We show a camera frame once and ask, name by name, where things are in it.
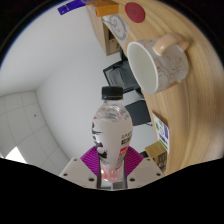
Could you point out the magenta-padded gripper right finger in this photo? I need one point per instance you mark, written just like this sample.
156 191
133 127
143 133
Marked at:
146 170

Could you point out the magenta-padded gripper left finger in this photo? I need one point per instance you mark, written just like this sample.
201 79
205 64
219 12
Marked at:
75 171

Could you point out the clear bottle with black cap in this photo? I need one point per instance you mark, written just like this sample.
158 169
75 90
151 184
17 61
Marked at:
111 133

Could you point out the dark brown flat box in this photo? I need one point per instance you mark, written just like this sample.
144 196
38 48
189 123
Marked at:
162 162

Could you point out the white green purple leaflet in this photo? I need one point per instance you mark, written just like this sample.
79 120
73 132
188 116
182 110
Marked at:
162 133

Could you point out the ceiling light panel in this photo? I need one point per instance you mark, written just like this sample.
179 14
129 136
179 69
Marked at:
15 156

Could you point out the black mesh office chair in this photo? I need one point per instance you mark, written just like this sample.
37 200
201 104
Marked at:
111 78

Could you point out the white patterned ceramic mug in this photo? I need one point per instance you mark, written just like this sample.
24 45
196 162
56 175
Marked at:
166 65

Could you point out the flat round red coaster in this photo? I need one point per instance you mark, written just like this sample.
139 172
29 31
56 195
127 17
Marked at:
135 12

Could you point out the purple hanging package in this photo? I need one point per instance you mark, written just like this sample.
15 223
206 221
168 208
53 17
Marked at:
70 6

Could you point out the orange-brown cardboard box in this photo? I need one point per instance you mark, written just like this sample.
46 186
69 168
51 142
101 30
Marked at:
106 9

